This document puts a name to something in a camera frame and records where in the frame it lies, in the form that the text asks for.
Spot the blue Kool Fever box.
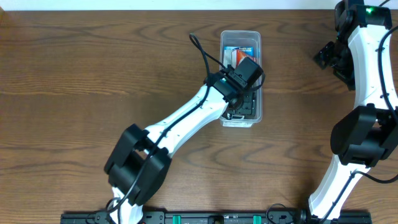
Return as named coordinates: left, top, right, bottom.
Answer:
left=223, top=46, right=254, bottom=58

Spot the white green medicine box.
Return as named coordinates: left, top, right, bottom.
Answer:
left=223, top=49, right=237, bottom=68

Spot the red small box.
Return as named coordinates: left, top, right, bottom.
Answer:
left=235, top=49, right=257, bottom=67

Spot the clear plastic container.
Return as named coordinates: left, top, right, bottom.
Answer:
left=220, top=30, right=262, bottom=128

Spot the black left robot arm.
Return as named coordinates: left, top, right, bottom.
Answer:
left=104, top=70, right=265, bottom=223

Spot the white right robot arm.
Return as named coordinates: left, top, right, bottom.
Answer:
left=302, top=0, right=397, bottom=223

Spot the dark green small box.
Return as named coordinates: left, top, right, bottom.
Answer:
left=226, top=113, right=246, bottom=120

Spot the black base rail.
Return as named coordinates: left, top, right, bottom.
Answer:
left=60, top=210, right=373, bottom=224

